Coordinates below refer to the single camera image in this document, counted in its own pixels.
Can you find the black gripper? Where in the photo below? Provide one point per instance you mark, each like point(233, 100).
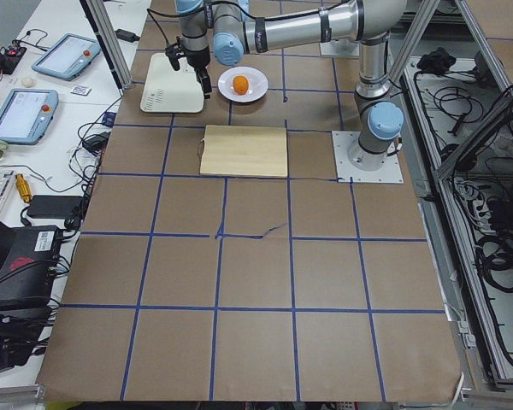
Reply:
point(199, 59)

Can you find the orange fruit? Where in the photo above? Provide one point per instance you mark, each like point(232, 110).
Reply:
point(240, 84)

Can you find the cream bear tray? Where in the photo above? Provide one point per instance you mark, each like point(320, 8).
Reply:
point(169, 91)

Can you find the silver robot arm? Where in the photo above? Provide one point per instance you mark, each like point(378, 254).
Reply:
point(367, 23)
point(209, 28)

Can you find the white round plate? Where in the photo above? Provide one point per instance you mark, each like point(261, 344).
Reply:
point(258, 84)

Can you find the wooden cutting board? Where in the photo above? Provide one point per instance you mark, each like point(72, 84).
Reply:
point(248, 151)

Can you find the black power adapter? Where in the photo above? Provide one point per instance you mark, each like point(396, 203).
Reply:
point(126, 35)

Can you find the small white card box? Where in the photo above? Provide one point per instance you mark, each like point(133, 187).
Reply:
point(81, 90)

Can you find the far blue teach pendant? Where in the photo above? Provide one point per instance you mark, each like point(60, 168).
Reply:
point(68, 58)

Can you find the blue teach pendant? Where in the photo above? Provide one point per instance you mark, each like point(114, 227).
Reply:
point(26, 115)
point(68, 58)

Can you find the beige egg shaped object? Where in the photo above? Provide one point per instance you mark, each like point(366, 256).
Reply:
point(28, 82)

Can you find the near blue teach pendant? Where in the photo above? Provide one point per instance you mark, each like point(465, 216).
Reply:
point(26, 115)

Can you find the brass cylinder tool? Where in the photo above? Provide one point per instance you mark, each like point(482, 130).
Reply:
point(23, 188)

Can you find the black computer box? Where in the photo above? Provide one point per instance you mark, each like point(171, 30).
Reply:
point(27, 255)

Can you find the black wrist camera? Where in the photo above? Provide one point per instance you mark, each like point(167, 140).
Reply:
point(174, 52)

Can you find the aluminium frame post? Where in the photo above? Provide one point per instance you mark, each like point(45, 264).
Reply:
point(98, 18)

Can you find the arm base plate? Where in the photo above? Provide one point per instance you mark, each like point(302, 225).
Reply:
point(354, 165)
point(340, 48)

